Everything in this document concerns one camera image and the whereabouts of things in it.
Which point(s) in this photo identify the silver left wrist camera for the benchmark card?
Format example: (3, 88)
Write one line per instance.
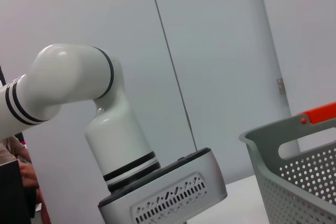
(170, 195)

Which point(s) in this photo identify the grey perforated storage bin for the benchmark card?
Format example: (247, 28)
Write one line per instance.
(288, 195)

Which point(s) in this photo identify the metal door hinge plate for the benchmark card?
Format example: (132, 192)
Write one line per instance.
(280, 85)

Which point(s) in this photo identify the black computer monitor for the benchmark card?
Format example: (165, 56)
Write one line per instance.
(13, 195)

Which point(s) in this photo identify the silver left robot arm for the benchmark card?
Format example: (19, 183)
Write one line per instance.
(73, 77)

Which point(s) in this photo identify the seated person beige shirt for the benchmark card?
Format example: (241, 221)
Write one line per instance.
(27, 174)

